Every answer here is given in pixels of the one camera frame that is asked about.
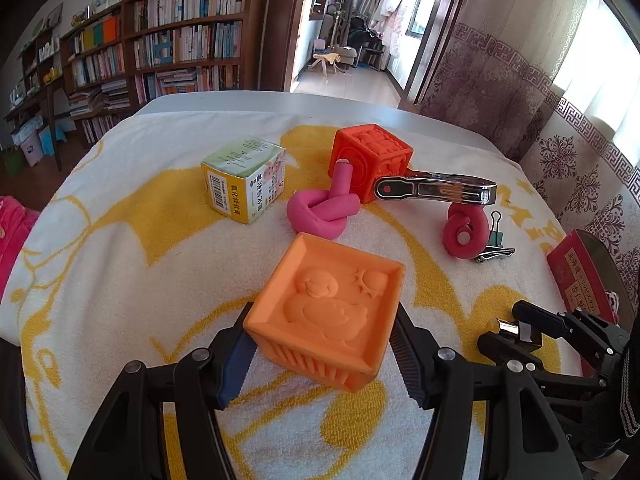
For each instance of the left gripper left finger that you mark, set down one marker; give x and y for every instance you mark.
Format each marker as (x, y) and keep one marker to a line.
(126, 438)

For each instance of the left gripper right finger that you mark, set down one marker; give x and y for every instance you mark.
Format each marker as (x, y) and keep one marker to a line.
(523, 437)

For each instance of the teal binder clip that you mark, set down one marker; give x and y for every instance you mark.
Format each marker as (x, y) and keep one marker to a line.
(495, 248)

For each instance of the pink knotted foam tube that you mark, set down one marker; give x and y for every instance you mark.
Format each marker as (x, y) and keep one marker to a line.
(466, 231)

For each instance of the light orange duck cube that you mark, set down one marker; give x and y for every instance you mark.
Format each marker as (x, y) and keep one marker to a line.
(327, 312)

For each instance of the large silver metal clamp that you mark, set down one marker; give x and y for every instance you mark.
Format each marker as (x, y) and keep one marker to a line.
(449, 188)

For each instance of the red tin storage box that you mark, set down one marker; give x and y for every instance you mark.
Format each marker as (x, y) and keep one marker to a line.
(594, 295)

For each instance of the yellow white towel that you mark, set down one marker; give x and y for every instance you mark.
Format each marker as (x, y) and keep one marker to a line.
(129, 262)

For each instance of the pink cloth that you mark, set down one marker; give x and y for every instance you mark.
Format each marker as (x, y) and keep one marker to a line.
(16, 223)

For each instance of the green yellow medicine box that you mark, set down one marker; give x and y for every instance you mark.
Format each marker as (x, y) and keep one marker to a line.
(244, 177)

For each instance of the red orange embossed cube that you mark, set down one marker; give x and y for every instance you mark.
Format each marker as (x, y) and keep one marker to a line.
(373, 153)

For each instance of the patterned white purple curtain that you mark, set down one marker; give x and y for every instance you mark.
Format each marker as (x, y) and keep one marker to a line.
(554, 85)

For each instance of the small wooden stool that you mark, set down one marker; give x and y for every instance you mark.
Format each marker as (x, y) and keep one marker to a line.
(326, 61)

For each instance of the wooden bookshelf with books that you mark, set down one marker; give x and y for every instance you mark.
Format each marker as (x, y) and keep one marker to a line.
(132, 52)

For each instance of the wooden door frame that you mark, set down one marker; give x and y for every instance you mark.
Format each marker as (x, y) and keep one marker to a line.
(286, 48)

